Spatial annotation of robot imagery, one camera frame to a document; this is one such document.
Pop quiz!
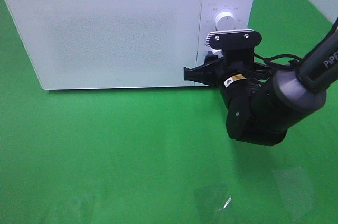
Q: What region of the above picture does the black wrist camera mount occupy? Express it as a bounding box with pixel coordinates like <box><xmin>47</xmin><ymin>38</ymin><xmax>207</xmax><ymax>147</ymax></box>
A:
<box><xmin>205</xmin><ymin>29</ymin><xmax>262</xmax><ymax>51</ymax></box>

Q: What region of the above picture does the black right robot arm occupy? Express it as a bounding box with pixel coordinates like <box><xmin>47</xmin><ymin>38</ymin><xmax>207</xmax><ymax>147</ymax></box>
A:
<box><xmin>184</xmin><ymin>24</ymin><xmax>337</xmax><ymax>146</ymax></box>

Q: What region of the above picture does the white microwave door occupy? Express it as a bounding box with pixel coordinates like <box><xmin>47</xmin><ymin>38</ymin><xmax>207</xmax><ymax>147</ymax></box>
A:
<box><xmin>5</xmin><ymin>0</ymin><xmax>201</xmax><ymax>90</ymax></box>

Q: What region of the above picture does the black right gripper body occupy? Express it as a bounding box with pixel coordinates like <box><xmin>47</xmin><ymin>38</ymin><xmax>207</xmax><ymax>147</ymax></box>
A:
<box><xmin>183</xmin><ymin>48</ymin><xmax>269</xmax><ymax>89</ymax></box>

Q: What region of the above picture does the clear tape patch centre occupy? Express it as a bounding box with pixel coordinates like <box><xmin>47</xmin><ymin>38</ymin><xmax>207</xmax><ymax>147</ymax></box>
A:
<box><xmin>193</xmin><ymin>182</ymin><xmax>236</xmax><ymax>223</ymax></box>

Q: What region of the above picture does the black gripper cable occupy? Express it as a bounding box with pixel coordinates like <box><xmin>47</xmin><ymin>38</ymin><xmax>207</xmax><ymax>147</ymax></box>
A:
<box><xmin>252</xmin><ymin>53</ymin><xmax>303</xmax><ymax>68</ymax></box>

